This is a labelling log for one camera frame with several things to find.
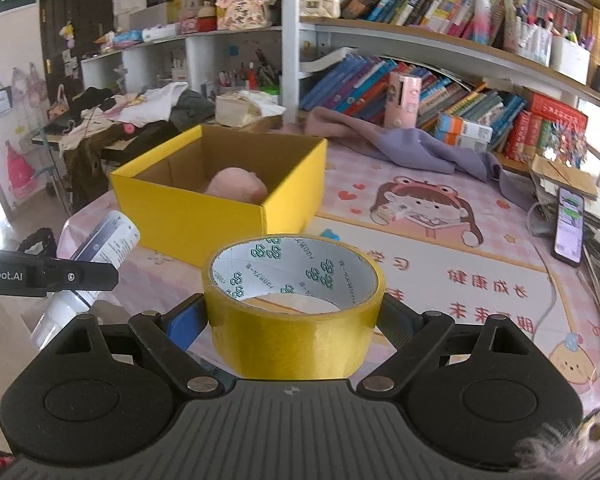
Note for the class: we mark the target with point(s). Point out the yellow cardboard box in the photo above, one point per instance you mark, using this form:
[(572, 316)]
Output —
[(190, 220)]

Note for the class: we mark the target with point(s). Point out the white pen container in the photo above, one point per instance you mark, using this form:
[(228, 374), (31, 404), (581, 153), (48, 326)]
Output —
[(570, 62), (532, 42)]

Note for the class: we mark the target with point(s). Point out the white tube with dark label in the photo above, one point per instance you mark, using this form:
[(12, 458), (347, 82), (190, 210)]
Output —
[(112, 237)]

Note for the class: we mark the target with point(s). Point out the group of pens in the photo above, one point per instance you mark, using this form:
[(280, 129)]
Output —
[(252, 72)]

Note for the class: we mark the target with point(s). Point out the pile of clothes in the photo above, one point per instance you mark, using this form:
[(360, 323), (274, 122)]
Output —
[(150, 102)]

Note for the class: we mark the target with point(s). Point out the dark fabric item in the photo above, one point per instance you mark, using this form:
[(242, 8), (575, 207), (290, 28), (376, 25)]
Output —
[(40, 242)]

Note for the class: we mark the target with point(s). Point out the yellow tape roll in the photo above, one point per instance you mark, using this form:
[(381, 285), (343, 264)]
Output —
[(290, 345)]

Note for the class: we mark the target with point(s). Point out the white bookshelf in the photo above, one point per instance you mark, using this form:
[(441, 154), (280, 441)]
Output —
[(290, 35)]

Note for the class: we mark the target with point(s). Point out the pink and lilac cloth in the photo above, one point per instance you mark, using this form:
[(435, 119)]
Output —
[(420, 150)]

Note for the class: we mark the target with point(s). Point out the stack of red books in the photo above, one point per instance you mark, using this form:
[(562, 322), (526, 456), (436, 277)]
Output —
[(530, 130)]

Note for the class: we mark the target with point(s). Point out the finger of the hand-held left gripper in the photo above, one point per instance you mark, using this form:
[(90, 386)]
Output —
[(80, 276)]

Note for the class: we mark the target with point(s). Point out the row of blue picture books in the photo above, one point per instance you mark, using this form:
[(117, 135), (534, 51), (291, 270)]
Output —
[(350, 85)]

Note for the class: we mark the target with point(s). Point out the pink plush toy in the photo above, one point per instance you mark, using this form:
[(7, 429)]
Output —
[(235, 185)]

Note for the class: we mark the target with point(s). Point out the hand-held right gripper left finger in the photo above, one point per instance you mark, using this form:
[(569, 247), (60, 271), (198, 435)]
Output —
[(187, 317)]

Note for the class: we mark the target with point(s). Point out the pink cartoon carton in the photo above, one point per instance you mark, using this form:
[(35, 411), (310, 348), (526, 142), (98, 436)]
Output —
[(402, 105)]

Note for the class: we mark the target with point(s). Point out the black smartphone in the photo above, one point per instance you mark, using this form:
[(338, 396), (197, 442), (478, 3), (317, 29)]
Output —
[(569, 225)]

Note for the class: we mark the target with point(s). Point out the pink hanging bag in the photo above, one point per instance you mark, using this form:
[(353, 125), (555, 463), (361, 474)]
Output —
[(30, 87)]

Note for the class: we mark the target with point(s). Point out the orange and white carton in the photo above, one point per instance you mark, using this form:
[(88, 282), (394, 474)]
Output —
[(462, 127)]

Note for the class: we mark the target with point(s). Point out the doll in pink dress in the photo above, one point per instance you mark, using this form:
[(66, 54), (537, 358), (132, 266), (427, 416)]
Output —
[(242, 5)]

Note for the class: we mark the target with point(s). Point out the dark door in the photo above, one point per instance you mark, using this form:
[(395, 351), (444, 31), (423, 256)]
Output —
[(80, 35)]

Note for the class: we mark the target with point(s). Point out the flat cardboard pieces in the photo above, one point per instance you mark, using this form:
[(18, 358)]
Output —
[(565, 175)]

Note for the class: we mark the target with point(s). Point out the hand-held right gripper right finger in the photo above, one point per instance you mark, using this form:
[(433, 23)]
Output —
[(400, 320)]

